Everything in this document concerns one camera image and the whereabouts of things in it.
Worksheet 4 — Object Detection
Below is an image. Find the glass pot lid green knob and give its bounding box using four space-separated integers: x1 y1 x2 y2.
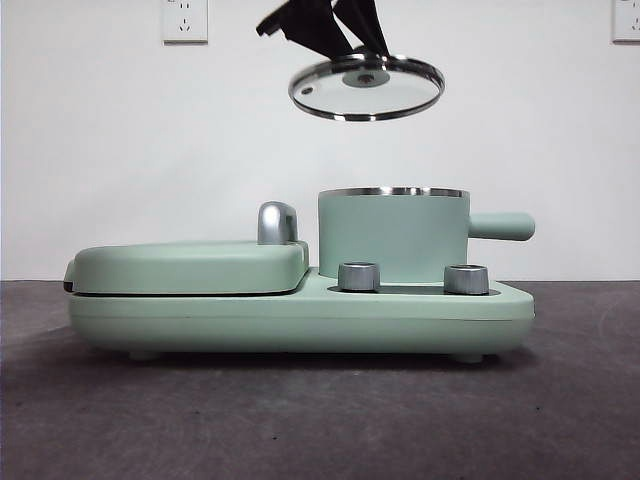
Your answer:
287 47 447 123

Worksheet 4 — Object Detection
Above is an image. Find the silver control knob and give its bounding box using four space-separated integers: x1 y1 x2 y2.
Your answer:
443 263 490 295
337 261 381 293

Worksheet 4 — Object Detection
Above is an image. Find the mint green hinged griddle cover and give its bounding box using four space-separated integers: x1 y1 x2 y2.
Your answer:
63 239 311 297

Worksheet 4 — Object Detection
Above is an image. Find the mint green breakfast machine base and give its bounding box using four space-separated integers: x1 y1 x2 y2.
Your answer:
67 267 536 362

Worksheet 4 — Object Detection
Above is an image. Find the white wall socket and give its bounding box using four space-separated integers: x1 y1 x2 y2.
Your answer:
162 0 209 46
612 0 640 43

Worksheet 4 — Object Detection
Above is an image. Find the chrome griddle cover handle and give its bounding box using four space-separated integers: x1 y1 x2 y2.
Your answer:
257 201 301 247

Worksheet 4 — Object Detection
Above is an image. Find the mint green handled steamer pot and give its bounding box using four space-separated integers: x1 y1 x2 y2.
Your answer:
317 186 537 282

